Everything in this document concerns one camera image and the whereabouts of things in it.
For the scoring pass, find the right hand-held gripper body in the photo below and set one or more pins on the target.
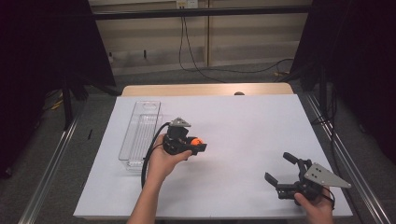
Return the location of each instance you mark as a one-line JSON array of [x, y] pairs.
[[323, 178]]

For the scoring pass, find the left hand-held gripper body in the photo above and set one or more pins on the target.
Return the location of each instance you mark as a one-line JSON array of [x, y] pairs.
[[174, 140]]

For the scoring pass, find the plain orange ball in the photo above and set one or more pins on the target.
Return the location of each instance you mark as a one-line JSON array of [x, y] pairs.
[[196, 142]]

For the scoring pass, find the clear plastic tray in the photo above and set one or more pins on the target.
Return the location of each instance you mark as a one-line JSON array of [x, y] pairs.
[[140, 137]]

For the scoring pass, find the person's left hand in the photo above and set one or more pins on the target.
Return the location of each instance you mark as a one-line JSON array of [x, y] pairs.
[[162, 165]]

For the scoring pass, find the person's right hand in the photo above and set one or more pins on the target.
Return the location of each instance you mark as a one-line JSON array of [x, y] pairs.
[[317, 213]]

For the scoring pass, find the white board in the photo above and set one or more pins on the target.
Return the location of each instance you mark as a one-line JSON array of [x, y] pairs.
[[236, 124]]

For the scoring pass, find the wooden table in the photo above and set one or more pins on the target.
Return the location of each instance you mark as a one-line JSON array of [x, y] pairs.
[[186, 89]]

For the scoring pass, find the dark round table grommet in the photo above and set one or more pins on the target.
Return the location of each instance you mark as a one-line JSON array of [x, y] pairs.
[[239, 93]]

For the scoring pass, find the black metal stand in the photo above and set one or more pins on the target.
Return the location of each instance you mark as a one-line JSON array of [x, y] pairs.
[[323, 93], [67, 109]]

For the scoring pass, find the small black floor object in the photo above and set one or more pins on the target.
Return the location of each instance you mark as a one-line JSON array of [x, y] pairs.
[[89, 134]]

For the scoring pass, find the black curtain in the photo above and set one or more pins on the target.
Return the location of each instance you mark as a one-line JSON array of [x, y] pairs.
[[37, 62], [367, 62]]

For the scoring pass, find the black horizontal bar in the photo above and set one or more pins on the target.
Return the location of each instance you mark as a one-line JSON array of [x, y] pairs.
[[186, 13]]

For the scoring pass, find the metal floor rail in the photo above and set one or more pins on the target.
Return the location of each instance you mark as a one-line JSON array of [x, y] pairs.
[[370, 202], [46, 180]]

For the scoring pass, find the white wall outlet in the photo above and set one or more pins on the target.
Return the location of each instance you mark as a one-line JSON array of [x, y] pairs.
[[186, 3]]

